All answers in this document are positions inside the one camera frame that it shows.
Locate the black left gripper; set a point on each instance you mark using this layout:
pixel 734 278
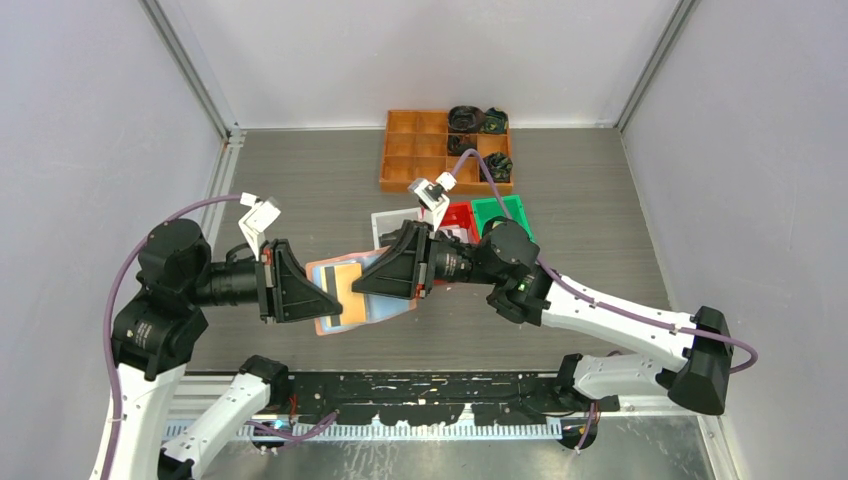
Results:
pixel 285 287

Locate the white plastic bin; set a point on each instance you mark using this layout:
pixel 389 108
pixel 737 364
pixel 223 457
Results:
pixel 386 222

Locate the orange card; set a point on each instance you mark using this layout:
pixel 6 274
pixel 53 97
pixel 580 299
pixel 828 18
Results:
pixel 338 280

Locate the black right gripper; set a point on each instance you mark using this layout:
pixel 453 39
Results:
pixel 407 268

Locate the tan leather card holder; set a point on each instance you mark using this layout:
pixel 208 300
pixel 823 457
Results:
pixel 331 324

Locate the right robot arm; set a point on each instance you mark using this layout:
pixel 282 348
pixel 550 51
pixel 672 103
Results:
pixel 684 356

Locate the orange wooden compartment tray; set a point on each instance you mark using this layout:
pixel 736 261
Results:
pixel 415 147

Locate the red plastic bin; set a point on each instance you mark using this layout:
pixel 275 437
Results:
pixel 459 223

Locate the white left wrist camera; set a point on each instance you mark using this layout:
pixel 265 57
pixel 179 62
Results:
pixel 261 214

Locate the dark rolled belt top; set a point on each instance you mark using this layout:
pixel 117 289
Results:
pixel 465 119

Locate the green plastic bin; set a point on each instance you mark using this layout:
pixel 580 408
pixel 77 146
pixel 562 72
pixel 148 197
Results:
pixel 484 209

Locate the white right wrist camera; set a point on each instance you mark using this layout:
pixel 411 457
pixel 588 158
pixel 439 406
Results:
pixel 433 198

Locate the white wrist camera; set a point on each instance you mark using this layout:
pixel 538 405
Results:
pixel 261 214
pixel 433 198

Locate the light blue card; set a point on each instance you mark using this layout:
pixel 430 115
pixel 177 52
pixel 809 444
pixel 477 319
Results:
pixel 391 308

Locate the green patterned rolled tie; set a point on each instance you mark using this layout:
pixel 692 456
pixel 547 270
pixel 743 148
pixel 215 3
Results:
pixel 496 122

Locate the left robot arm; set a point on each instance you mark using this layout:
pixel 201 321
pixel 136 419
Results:
pixel 153 337

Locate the camouflage rolled tie lower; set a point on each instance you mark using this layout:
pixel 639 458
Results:
pixel 499 167

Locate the dark rolled tie middle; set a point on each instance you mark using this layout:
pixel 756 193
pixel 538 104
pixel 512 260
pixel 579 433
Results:
pixel 458 144

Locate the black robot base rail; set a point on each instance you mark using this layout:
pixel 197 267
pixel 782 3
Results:
pixel 429 406

